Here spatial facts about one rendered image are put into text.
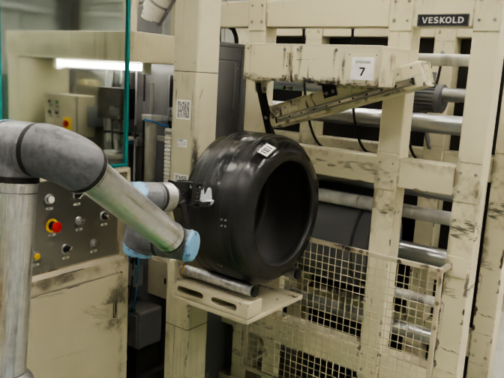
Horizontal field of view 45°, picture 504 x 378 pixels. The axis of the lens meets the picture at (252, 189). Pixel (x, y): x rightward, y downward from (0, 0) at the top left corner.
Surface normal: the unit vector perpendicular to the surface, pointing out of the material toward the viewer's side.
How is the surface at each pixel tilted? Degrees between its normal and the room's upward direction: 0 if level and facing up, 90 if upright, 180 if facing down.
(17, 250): 87
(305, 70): 90
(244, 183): 68
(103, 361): 90
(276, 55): 90
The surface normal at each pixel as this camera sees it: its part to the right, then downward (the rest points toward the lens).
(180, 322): -0.60, 0.11
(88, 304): 0.80, 0.15
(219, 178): -0.50, -0.39
